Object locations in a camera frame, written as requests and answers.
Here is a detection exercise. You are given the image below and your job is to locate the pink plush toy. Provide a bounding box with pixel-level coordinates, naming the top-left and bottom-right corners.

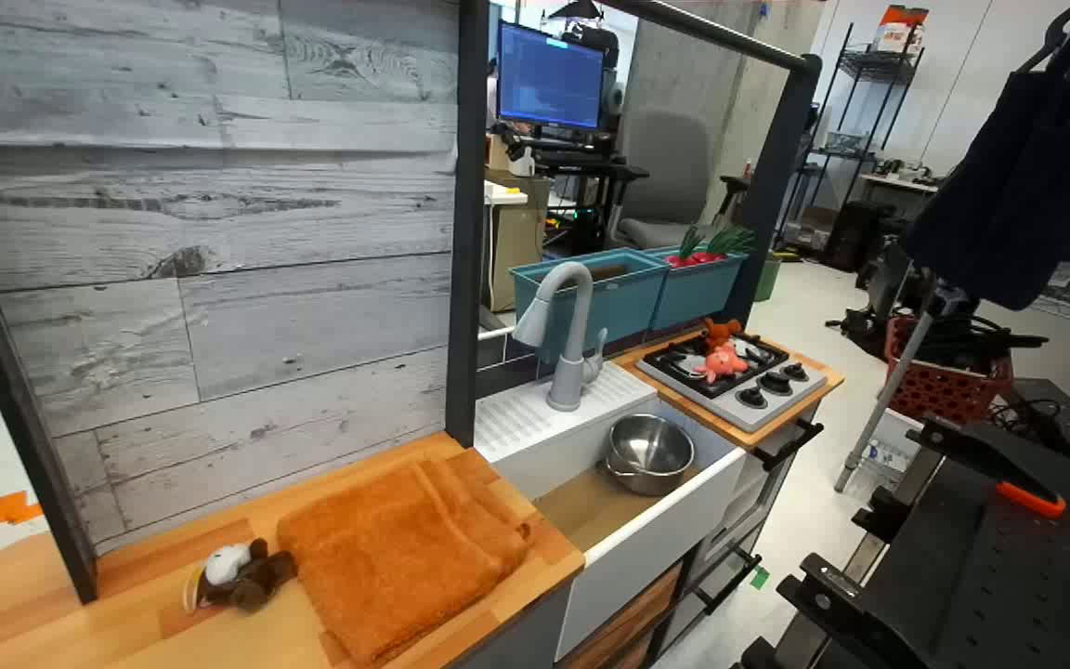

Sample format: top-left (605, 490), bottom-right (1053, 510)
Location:
top-left (680, 341), bottom-right (748, 382)

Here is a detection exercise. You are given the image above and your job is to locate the brown white plush toy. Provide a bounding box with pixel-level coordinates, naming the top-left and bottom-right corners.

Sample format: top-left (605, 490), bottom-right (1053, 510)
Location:
top-left (193, 537), bottom-right (296, 614)

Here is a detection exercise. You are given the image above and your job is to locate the steel pot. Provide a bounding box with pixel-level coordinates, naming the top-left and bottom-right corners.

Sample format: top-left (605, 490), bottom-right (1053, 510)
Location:
top-left (602, 411), bottom-right (697, 499)

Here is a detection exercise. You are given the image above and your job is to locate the orange plush toy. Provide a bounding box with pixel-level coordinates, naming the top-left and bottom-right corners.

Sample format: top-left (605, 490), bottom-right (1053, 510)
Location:
top-left (702, 318), bottom-right (743, 345)

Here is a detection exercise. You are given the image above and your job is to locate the grey toy stove top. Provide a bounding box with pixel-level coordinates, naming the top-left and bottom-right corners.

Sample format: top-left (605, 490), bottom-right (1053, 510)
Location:
top-left (640, 335), bottom-right (829, 432)

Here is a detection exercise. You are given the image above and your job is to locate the wooden counter cabinet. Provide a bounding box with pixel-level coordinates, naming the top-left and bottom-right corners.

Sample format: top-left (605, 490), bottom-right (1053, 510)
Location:
top-left (0, 353), bottom-right (841, 669)

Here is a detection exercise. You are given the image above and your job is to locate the grey sink faucet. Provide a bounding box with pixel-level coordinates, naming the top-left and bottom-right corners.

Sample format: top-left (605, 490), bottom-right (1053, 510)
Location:
top-left (512, 258), bottom-right (602, 411)

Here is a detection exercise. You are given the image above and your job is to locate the teal planter box left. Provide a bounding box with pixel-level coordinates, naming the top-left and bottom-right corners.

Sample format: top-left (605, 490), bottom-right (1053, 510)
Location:
top-left (539, 250), bottom-right (664, 365)

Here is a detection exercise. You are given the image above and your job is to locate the teal planter box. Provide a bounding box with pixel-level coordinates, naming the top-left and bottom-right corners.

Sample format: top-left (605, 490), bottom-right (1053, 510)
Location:
top-left (652, 252), bottom-right (743, 331)
top-left (539, 250), bottom-right (664, 365)

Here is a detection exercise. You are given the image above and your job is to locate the teal planter box right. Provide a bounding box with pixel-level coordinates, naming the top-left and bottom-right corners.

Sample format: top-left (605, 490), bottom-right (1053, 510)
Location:
top-left (652, 252), bottom-right (743, 331)

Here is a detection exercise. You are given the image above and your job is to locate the white sink basin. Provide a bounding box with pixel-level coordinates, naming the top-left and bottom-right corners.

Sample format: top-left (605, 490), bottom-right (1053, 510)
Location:
top-left (473, 365), bottom-right (756, 662)

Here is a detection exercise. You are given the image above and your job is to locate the grey office chair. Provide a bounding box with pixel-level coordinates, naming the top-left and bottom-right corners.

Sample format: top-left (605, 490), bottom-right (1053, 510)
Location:
top-left (617, 112), bottom-right (714, 250)

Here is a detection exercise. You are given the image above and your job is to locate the computer monitor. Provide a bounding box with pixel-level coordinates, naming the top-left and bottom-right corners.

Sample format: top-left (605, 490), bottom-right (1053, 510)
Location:
top-left (497, 20), bottom-right (605, 133)

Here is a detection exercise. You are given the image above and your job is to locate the orange folded towel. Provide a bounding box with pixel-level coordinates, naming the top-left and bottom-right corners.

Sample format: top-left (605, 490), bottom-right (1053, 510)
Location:
top-left (278, 460), bottom-right (527, 665)

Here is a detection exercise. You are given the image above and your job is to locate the wood plank backsplash panel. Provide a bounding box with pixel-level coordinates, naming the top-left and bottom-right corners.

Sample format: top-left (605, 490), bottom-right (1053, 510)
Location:
top-left (0, 0), bottom-right (462, 553)

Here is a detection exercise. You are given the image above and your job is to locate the red crate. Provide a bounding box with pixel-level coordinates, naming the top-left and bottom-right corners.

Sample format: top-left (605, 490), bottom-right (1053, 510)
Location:
top-left (892, 318), bottom-right (1016, 422)

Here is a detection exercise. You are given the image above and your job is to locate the black hanging bag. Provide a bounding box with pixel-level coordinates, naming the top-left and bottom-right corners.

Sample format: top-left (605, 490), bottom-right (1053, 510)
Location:
top-left (902, 6), bottom-right (1070, 309)

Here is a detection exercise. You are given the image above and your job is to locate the black perforated table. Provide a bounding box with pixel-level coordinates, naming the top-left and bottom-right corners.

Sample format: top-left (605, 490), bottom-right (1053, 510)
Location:
top-left (736, 379), bottom-right (1070, 669)

